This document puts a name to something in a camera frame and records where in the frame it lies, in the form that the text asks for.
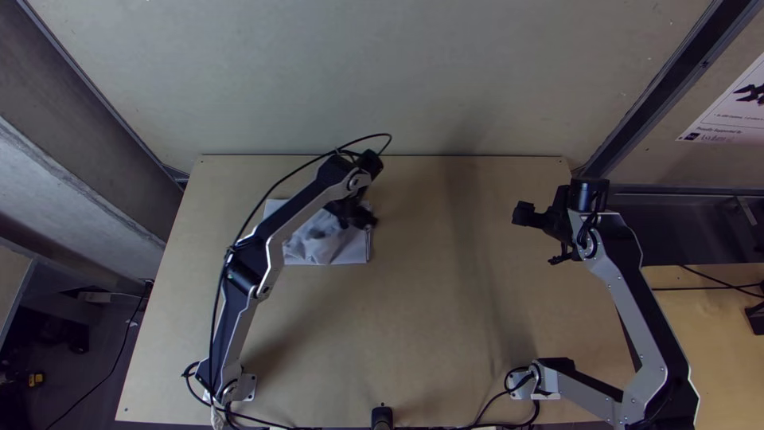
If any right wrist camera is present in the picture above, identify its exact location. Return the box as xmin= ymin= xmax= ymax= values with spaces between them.
xmin=511 ymin=201 xmax=536 ymax=228

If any white paper poster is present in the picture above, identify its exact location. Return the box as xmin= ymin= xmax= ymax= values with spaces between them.
xmin=675 ymin=50 xmax=764 ymax=147

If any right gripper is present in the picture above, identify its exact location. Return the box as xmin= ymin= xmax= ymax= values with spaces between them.
xmin=534 ymin=186 xmax=578 ymax=266

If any grey metal partition post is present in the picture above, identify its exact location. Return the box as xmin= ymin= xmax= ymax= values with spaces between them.
xmin=577 ymin=0 xmax=764 ymax=179

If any white t-shirt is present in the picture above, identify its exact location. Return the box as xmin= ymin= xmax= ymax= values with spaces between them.
xmin=262 ymin=198 xmax=372 ymax=267

